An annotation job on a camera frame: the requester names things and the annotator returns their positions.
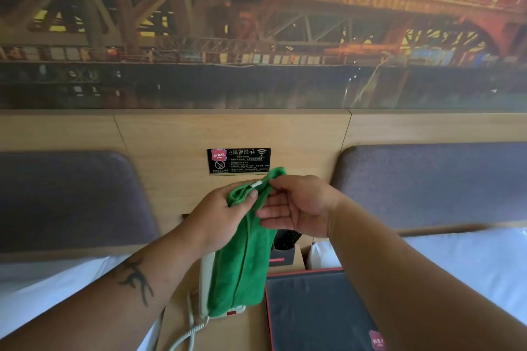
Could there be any person's left hand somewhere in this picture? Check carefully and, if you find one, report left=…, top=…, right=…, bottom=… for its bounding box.
left=181, top=180, right=259, bottom=257

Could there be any person's right hand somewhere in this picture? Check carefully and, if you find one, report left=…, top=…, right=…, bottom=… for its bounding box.
left=255, top=175, right=345, bottom=239

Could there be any green microfibre cloth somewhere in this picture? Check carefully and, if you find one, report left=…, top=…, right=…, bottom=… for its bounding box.
left=207, top=166, right=287, bottom=319

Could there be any person's left forearm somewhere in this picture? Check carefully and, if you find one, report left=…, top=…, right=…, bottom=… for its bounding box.
left=0, top=221, right=215, bottom=351

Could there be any person's right forearm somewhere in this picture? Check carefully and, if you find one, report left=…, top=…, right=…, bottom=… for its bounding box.
left=328, top=198, right=527, bottom=351

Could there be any black remote control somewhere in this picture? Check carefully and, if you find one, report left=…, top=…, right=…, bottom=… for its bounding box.
left=273, top=229, right=304, bottom=252

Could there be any black remote holder box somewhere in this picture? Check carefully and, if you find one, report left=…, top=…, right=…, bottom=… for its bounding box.
left=268, top=245, right=296, bottom=268

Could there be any black notice sign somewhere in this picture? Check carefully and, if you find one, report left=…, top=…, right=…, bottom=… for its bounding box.
left=207, top=148, right=271, bottom=176

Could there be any white paper bag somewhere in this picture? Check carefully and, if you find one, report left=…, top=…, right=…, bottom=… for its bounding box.
left=306, top=240, right=343, bottom=271

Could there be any wooden headboard panel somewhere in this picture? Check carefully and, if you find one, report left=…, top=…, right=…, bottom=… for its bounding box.
left=0, top=109, right=527, bottom=265

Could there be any black red-edged desk mat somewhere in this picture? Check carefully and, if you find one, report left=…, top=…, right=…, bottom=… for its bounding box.
left=264, top=267, right=390, bottom=351

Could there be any grey padded headboard cushion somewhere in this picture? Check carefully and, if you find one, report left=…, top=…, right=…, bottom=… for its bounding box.
left=330, top=142, right=527, bottom=232
left=0, top=151, right=161, bottom=254

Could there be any bridge mural picture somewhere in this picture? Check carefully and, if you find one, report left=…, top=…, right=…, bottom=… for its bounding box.
left=0, top=0, right=527, bottom=114

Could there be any white corded telephone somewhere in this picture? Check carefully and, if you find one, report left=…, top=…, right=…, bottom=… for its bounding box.
left=198, top=251, right=247, bottom=319

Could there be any white coiled telephone cord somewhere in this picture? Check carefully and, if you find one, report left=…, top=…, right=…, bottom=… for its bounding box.
left=166, top=291, right=211, bottom=351

